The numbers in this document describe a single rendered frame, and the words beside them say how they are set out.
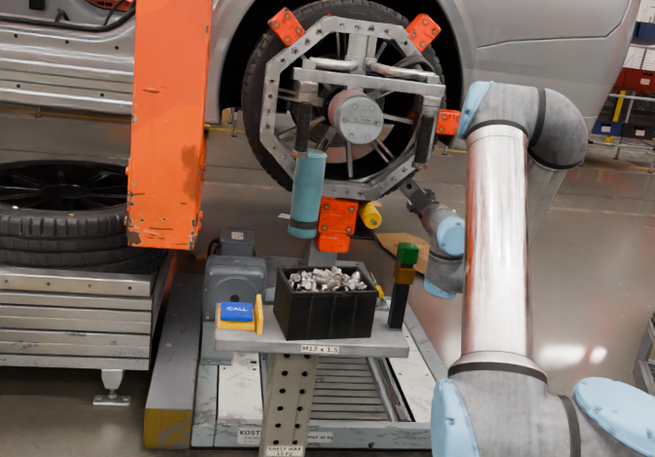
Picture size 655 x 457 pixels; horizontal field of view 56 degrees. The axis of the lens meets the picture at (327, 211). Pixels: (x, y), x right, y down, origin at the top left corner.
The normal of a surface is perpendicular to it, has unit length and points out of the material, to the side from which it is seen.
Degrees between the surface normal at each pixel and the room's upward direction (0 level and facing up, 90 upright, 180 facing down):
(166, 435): 90
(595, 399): 5
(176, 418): 90
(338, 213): 90
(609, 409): 5
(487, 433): 49
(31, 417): 0
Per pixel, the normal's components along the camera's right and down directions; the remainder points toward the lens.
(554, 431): 0.04, -0.56
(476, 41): 0.15, 0.32
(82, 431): 0.13, -0.94
